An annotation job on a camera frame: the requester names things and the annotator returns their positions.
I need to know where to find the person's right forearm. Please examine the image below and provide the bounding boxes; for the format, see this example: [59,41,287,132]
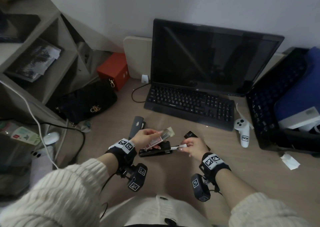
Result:
[215,168,310,227]

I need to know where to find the thin black keyboard cable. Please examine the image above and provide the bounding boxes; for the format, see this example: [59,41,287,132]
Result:
[132,83,152,103]

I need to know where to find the white cable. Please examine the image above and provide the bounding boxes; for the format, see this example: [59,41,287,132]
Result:
[0,80,59,170]

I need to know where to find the black white picture booklet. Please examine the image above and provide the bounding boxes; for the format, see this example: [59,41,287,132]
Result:
[5,38,62,82]

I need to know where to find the black computer monitor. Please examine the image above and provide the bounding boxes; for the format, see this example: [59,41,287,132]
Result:
[151,18,285,97]

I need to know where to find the person's left hand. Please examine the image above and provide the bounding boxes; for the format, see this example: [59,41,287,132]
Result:
[131,128,163,152]

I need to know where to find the cream knitted sweater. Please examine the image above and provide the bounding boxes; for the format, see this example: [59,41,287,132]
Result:
[100,194,213,227]

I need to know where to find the black perforated file basket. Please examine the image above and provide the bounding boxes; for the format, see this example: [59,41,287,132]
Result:
[246,46,320,157]

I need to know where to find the black keyboard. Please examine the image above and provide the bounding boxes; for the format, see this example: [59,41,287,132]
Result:
[144,82,235,132]

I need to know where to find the person's right hand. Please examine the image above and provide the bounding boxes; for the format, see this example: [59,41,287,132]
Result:
[179,137,210,159]

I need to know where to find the person's left forearm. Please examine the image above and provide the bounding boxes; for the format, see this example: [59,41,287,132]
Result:
[0,152,119,227]

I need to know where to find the blue folder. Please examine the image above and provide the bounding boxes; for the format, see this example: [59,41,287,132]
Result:
[274,46,320,122]

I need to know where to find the small black stapler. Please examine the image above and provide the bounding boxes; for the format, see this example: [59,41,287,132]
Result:
[139,141,187,158]

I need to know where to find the pale smartphone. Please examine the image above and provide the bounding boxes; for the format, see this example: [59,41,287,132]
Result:
[30,147,54,175]

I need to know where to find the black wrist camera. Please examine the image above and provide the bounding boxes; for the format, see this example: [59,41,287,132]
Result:
[191,173,211,202]
[127,163,148,192]

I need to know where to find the thick black cable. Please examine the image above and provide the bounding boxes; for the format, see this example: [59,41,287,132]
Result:
[0,119,86,164]

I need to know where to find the grey bag charm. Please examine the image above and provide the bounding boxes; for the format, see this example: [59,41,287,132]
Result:
[80,122,93,134]

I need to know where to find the white cardboard box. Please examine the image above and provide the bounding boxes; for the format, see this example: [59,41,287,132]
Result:
[277,106,320,130]

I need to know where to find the grey top stapler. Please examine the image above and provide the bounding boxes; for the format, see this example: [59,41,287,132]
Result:
[128,116,146,141]

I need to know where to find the black handbag gold logo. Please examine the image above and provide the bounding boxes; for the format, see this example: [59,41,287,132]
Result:
[54,80,118,125]

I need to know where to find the white computer mouse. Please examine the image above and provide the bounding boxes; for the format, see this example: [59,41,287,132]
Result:
[43,132,61,145]

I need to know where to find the white handheld controller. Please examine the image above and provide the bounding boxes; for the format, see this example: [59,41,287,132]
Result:
[234,103,254,149]

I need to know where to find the black marker wristband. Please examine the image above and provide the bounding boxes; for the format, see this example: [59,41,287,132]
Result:
[106,139,137,169]
[199,152,232,182]

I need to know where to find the red white staples box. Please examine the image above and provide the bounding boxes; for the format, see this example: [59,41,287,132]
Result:
[144,127,175,150]

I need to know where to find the crumpled white paper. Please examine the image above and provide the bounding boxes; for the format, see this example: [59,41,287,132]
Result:
[279,153,300,171]

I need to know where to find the green white packet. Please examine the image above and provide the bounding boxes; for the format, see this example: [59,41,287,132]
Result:
[10,127,42,146]

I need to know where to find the beige shelf unit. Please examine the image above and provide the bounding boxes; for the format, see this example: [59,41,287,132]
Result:
[0,0,118,125]

